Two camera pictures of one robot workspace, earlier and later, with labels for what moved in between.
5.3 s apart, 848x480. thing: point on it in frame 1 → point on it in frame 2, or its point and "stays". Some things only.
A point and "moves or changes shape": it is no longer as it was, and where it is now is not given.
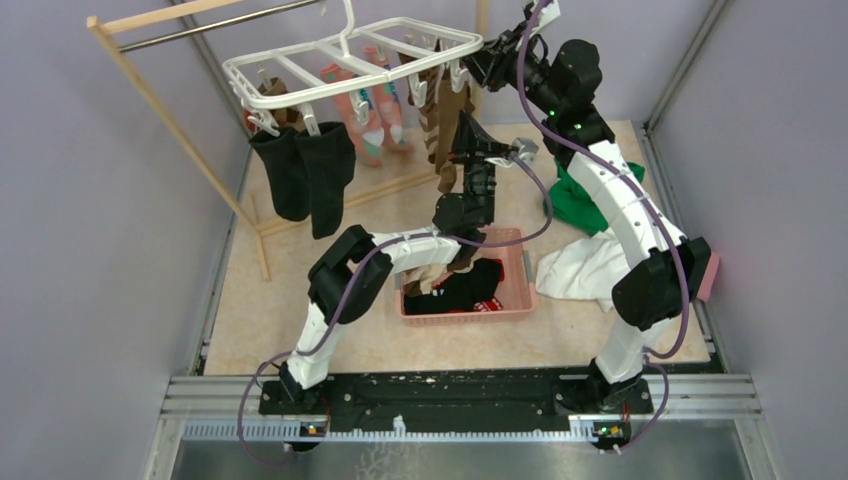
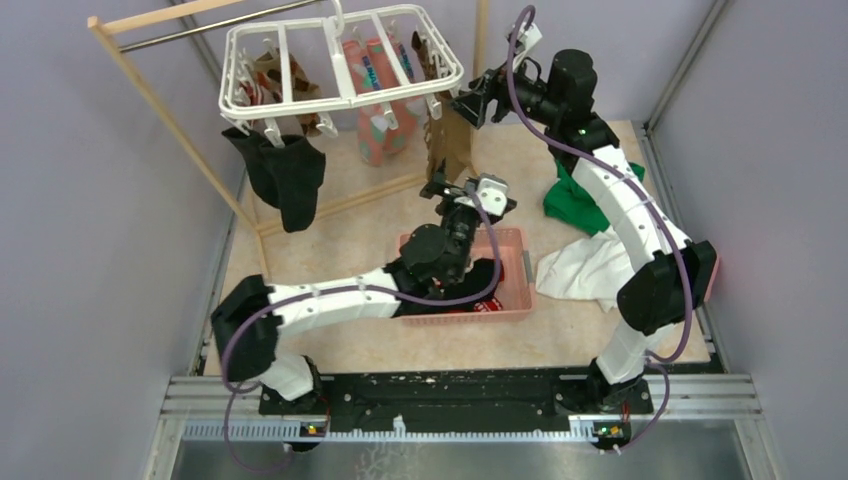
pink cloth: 709,276 stays
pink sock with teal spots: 386,107 moves or changes shape
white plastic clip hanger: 262,111 moves or changes shape
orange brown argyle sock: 286,117 → 266,87
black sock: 329,160 → 299,169
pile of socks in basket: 436,290 stays
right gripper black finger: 480,65 → 472,104
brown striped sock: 429,113 → 430,67
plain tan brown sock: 449,104 moves or changes shape
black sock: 287,172 → 262,176
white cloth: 587,269 stays
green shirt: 570,206 stays
